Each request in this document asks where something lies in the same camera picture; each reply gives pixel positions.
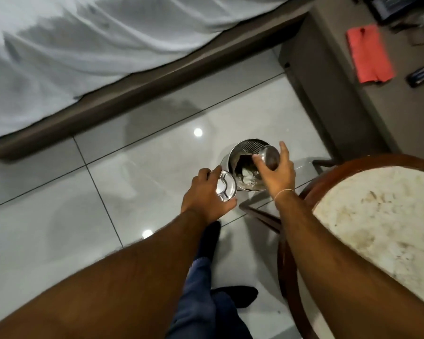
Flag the brown bed frame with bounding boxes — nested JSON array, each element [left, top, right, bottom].
[[0, 0, 321, 162]]

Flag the person's left forearm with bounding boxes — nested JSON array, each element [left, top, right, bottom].
[[0, 208, 214, 339]]

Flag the round steel ashtray lid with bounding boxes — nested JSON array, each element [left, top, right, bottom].
[[215, 169, 238, 202]]

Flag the black sock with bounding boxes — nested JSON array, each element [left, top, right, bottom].
[[197, 220, 222, 262], [211, 285, 259, 310]]

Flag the steel cup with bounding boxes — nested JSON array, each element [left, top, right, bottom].
[[256, 145, 282, 172]]

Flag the crumpled trash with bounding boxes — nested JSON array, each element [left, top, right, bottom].
[[235, 154, 266, 190]]

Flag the person's left hand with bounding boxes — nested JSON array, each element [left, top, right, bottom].
[[181, 166, 238, 225]]

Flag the round marble-top wooden table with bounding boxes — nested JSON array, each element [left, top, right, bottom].
[[238, 153, 424, 339]]

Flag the person's right hand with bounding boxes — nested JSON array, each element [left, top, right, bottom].
[[252, 140, 297, 202]]

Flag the black device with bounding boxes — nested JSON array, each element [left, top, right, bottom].
[[369, 0, 424, 24]]

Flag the steel trash bin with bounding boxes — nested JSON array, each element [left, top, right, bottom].
[[220, 138, 282, 193]]

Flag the person's right forearm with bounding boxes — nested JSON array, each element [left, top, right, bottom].
[[274, 191, 424, 339]]

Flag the white thread bracelet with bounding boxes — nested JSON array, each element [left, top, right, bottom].
[[273, 188, 296, 202]]

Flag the brown cabinet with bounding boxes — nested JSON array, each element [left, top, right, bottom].
[[278, 0, 424, 163]]

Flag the red cloth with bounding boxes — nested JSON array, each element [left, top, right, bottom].
[[346, 24, 396, 84]]

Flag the blue trousers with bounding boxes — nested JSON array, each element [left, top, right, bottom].
[[165, 257, 253, 339]]

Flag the white bed sheet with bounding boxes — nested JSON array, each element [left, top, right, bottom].
[[0, 0, 294, 144]]

